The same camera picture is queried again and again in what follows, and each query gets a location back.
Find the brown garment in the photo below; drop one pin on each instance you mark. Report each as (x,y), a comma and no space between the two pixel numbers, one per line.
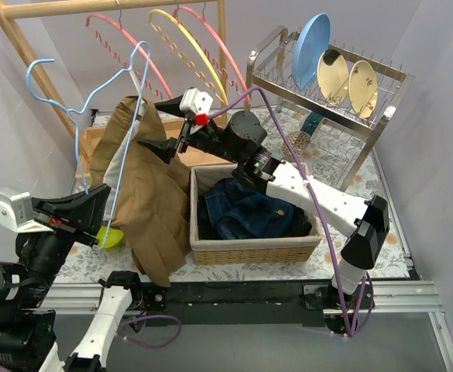
(153,198)

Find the wooden clothes rack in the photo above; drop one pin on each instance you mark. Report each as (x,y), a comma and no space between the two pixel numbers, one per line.
(10,13)

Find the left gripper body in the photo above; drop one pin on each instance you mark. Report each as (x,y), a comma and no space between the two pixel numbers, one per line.
(60,226)

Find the floral table mat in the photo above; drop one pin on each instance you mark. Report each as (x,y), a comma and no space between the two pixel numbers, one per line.
(85,265)

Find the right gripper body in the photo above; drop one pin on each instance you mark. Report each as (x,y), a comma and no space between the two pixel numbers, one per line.
(183,134)

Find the blue denim garment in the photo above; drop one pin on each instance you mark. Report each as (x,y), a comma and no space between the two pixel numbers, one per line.
(249,209)

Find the wicker basket with liner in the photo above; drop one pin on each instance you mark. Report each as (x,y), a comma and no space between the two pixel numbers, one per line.
(243,251)

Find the teal cup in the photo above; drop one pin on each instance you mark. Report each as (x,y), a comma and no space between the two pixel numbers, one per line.
(310,123)

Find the cream plate with dark spot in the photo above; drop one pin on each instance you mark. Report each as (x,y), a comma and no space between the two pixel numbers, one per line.
(332,77)

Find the pink hanger with denim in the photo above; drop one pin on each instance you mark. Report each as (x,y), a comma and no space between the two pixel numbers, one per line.
(155,81)

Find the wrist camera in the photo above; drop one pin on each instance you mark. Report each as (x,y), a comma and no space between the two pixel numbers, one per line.
(198,104)
(16,213)

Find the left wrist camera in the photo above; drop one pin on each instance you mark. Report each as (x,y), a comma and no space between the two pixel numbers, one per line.
(16,213)

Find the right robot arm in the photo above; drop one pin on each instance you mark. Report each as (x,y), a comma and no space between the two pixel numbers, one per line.
(364,222)

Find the black skirt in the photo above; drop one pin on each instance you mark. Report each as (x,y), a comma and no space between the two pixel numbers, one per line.
(206,224)

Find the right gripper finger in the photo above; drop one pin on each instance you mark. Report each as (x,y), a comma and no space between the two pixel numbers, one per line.
(164,149)
(171,106)

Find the lime green bowl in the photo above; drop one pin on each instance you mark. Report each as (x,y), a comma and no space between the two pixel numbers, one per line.
(108,237)

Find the cream plate with flowers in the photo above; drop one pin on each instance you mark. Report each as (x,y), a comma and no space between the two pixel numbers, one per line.
(363,89)

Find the yellow hanger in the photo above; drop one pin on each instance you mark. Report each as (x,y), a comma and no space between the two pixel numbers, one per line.
(189,51)

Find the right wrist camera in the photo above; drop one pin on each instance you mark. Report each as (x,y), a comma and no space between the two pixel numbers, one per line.
(198,104)

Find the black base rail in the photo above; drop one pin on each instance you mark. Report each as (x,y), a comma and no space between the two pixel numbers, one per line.
(305,303)

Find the blue plate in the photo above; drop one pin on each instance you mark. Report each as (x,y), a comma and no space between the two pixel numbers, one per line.
(312,42)

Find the patterned bowl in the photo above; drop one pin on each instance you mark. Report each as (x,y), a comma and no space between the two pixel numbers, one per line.
(299,141)

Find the metal dish rack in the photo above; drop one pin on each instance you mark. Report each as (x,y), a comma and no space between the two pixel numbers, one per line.
(319,112)

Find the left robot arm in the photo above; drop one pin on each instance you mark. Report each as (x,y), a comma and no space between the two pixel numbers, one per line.
(27,338)

